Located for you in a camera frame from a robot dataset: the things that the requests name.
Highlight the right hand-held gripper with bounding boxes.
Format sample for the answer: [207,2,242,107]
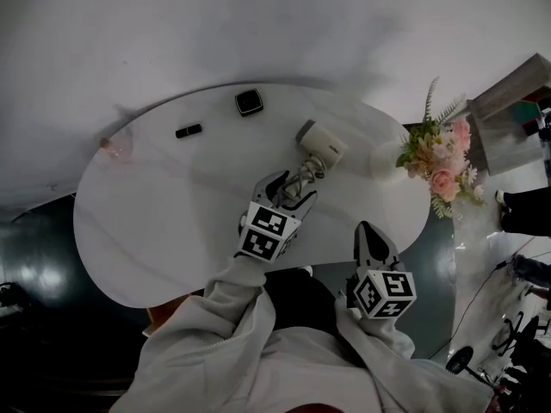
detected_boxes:
[345,220,418,321]

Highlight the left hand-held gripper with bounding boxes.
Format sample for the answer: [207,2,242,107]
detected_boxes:
[234,169,319,265]

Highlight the white hair dryer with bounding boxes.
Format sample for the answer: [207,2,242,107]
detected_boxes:
[277,119,350,204]

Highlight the person's left forearm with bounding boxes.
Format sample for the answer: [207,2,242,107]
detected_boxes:
[201,253,277,344]

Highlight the person's right forearm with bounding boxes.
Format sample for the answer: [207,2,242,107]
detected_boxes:
[335,303,417,361]

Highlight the white vase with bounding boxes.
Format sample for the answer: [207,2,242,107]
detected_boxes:
[368,140,411,185]

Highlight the person's legs in black trousers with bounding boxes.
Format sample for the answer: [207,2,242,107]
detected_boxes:
[262,266,346,333]

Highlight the black square compact case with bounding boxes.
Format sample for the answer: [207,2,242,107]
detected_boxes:
[233,88,265,118]

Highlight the pink artificial flower bouquet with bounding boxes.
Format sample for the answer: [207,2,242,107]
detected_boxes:
[395,75,488,222]

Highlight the small black tube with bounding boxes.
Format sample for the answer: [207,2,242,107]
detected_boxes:
[174,123,204,140]

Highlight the black round stand base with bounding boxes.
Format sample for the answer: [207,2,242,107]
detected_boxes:
[444,345,492,383]

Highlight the grey shelf desk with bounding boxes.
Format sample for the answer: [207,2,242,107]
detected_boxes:
[466,52,551,176]

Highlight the black office chair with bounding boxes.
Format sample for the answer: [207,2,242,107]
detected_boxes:
[492,311,551,361]

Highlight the small pink glass cup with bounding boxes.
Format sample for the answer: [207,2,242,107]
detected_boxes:
[98,126,135,163]

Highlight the teal box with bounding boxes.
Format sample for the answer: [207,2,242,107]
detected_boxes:
[505,98,544,125]

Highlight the black cable bundle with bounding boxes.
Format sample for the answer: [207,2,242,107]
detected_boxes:
[0,280,29,314]

